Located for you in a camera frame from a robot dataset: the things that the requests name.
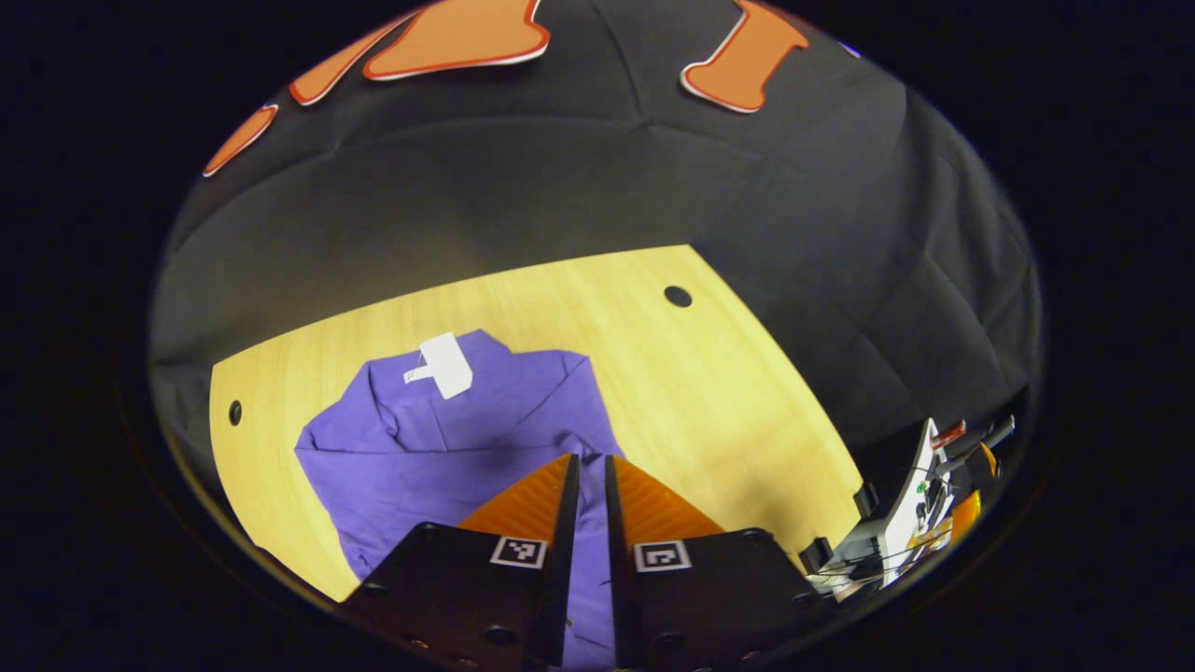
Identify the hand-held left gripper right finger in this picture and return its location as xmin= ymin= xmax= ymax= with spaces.
xmin=604 ymin=455 xmax=832 ymax=671

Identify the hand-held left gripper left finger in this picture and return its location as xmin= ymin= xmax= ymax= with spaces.
xmin=341 ymin=453 xmax=582 ymax=671

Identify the purple shirt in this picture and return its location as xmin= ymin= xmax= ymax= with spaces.
xmin=294 ymin=329 xmax=626 ymax=671

